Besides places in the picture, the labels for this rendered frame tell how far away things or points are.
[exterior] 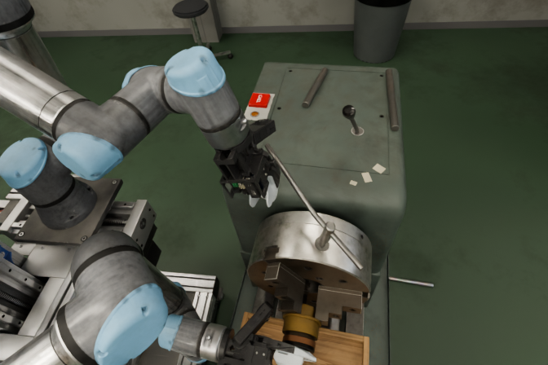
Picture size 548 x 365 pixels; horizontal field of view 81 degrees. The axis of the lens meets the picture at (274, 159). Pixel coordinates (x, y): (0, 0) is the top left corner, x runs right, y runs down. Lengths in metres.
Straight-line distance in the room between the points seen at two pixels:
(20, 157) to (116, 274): 0.47
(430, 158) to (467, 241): 0.68
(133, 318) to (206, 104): 0.33
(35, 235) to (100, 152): 0.67
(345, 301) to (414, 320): 1.23
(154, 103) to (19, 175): 0.51
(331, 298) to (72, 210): 0.72
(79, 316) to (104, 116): 0.30
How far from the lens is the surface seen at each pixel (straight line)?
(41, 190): 0.99
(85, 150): 0.48
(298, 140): 0.93
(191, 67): 0.46
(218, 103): 0.48
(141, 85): 0.54
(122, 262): 0.62
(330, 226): 0.69
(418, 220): 2.34
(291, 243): 0.77
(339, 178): 0.84
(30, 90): 0.56
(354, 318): 1.10
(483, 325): 2.18
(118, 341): 0.59
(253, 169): 0.57
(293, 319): 0.83
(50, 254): 1.19
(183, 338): 0.86
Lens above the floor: 1.92
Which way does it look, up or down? 49 degrees down
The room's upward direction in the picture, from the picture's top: 7 degrees counter-clockwise
